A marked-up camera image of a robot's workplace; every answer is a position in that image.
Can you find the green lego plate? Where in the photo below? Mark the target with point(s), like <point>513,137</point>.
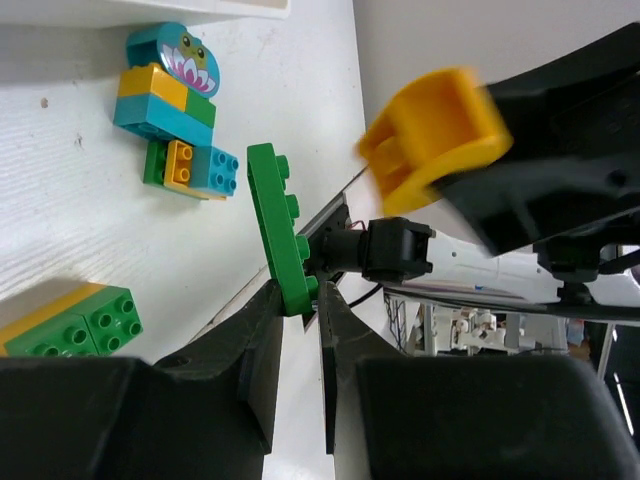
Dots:
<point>276,212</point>

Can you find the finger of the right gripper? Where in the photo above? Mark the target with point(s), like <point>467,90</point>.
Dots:
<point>573,167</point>

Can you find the green and yellow lego block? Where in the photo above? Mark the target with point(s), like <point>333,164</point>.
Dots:
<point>91,320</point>

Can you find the multicolor lego cluster with frog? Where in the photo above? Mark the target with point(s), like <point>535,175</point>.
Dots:
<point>165,97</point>

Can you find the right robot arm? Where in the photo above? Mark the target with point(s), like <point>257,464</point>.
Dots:
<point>434,252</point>

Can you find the white three-compartment tray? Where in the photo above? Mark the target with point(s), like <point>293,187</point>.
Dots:
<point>100,14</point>

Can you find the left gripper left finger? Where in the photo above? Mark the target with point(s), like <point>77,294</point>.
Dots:
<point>206,411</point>

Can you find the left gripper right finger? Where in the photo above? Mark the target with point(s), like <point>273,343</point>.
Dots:
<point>392,416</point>

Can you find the yellow curved lego brick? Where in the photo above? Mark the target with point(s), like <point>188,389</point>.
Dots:
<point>443,123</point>

